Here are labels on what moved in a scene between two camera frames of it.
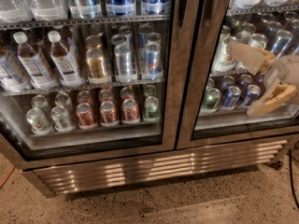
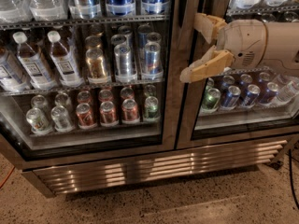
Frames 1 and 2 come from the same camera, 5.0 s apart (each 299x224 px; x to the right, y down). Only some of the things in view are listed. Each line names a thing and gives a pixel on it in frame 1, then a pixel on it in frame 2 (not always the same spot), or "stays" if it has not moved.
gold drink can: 95,66 stays
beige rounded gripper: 288,69 → 244,42
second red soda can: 108,114 stays
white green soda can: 37,122 stays
